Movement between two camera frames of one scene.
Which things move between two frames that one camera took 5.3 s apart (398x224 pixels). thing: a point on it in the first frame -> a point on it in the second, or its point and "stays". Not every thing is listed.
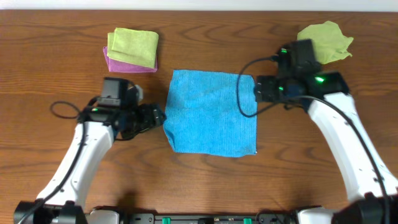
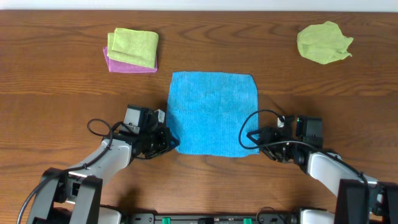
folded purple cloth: (117, 66) stays
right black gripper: (264, 86) -> (270, 134)
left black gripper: (154, 115) -> (166, 140)
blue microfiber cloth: (212, 113) stays
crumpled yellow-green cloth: (330, 42) stays
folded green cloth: (137, 46) stays
